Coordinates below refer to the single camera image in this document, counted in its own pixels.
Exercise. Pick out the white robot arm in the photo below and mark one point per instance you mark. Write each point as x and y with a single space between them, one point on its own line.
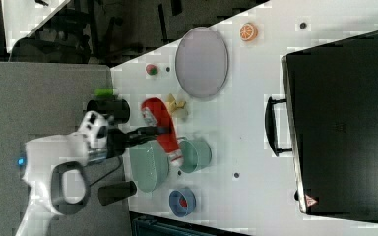
55 170

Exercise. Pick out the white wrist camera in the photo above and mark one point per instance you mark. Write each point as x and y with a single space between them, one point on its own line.
94 129

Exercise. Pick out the black cylinder post front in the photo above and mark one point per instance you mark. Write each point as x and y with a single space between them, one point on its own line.
116 192

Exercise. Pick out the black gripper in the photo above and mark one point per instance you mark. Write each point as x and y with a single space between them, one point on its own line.
118 142

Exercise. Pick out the toy orange slice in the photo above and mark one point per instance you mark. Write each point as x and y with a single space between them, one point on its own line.
248 32

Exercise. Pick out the toy strawberry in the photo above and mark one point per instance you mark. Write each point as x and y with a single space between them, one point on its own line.
151 69

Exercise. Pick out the red ketchup bottle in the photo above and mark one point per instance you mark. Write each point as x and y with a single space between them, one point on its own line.
155 114

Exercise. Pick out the round grey plate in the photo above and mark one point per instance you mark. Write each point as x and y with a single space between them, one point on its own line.
201 62

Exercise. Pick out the green marker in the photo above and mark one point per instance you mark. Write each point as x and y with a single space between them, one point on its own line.
104 92

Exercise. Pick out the black toaster oven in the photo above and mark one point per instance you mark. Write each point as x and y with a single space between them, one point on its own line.
331 98

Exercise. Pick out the green strainer bowl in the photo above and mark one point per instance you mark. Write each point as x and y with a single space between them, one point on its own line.
149 165

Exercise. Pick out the green mug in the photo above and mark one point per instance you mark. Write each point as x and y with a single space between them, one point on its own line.
197 154

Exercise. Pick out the peeled toy banana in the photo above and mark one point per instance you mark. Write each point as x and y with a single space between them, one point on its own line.
176 108

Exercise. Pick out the black cylinder post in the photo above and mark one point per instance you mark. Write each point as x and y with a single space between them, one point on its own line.
116 192
118 108

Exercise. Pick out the blue tape roll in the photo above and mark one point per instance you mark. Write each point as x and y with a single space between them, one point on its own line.
182 202

